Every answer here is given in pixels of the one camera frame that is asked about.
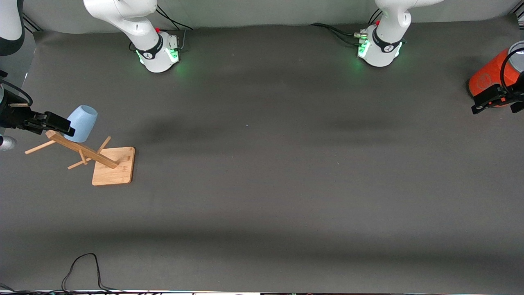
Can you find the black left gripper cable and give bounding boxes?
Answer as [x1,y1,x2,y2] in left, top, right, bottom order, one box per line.
[500,47,524,97]

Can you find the black arm base cable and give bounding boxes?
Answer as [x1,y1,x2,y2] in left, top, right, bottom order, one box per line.
[155,11,187,50]
[156,5,194,31]
[332,30,363,47]
[309,23,363,38]

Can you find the thin black floor cable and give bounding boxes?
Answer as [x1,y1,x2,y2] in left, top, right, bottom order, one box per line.
[61,253,123,294]

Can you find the wooden cup rack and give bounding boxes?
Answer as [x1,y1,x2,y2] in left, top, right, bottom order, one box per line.
[25,130,136,186]

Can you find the black left arm base cable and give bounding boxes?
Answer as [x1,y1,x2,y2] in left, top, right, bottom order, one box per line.
[332,30,363,47]
[309,23,363,38]

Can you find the black right arm base cable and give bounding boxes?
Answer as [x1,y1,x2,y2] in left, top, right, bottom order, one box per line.
[155,11,187,50]
[156,5,194,31]

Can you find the dark grey table cover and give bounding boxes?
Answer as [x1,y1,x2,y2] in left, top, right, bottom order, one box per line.
[0,14,524,294]

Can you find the orange can with grey lid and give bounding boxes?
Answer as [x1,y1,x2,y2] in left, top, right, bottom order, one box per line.
[468,41,524,108]

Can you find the light blue cup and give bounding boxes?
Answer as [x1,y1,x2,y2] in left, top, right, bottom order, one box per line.
[63,105,98,143]

